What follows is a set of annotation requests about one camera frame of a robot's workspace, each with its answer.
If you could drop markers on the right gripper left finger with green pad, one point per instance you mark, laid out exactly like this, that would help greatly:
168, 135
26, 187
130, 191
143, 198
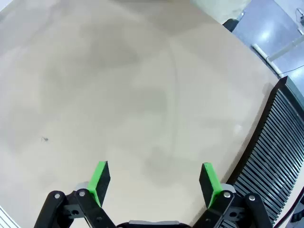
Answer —
99, 183

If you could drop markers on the black slotted PCB rack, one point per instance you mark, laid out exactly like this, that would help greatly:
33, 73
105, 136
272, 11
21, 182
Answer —
273, 154

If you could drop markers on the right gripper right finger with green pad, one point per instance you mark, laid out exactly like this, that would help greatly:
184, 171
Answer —
210, 185

